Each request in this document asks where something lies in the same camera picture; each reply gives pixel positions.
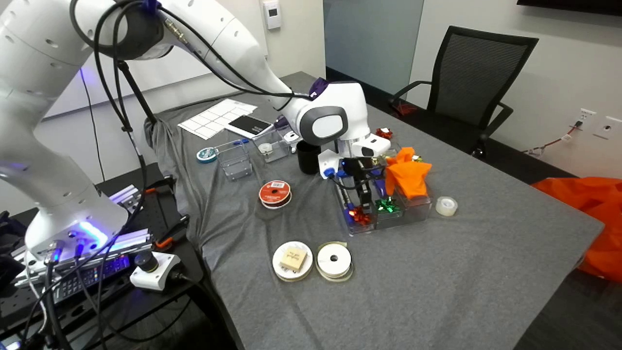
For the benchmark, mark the red gift bow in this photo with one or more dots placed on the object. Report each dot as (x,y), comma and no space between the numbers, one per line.
(358,217)

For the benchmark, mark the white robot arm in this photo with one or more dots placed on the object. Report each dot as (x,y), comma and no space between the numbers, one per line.
(43,44)

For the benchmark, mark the green gift bow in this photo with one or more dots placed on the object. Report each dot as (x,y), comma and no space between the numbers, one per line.
(385,206)

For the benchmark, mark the small red bow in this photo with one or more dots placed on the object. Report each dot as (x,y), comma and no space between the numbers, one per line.
(383,134)

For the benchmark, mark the orange fabric piece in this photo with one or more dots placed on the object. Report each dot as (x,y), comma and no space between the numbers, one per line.
(406,176)

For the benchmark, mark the black cylindrical cup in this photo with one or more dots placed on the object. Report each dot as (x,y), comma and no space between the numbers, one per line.
(307,159)

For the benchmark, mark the grey tablecloth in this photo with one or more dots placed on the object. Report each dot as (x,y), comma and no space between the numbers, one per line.
(466,283)

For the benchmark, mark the small white tape roll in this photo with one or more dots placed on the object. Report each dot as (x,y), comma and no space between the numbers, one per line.
(445,207)

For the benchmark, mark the white ribbon spool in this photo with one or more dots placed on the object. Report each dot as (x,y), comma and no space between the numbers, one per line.
(334,262)

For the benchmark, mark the orange ribbon spool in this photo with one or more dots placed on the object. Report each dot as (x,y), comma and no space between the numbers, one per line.
(274,194)

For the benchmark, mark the clear case with white tape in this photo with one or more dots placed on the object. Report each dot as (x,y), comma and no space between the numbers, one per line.
(276,145)

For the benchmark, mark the white spool with tan block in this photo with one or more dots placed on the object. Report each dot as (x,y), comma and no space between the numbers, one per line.
(291,262)

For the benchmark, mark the clear plastic box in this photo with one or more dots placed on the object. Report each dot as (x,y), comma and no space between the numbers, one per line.
(235,161)

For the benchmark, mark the black and white booklet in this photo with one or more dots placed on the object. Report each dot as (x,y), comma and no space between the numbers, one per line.
(247,128)

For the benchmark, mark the black office chair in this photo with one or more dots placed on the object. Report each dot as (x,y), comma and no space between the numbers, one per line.
(463,101)

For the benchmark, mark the blue round sticker roll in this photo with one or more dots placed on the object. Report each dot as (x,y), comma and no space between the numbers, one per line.
(206,155)

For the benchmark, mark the white label sheet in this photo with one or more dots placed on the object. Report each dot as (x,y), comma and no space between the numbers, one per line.
(214,120)

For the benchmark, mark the orange bag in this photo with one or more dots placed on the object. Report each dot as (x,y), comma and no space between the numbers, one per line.
(601,200)

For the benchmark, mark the white emergency stop button box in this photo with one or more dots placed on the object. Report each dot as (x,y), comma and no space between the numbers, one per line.
(152,270)

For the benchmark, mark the wall mounted television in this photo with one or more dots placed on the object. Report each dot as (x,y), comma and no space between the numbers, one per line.
(577,7)

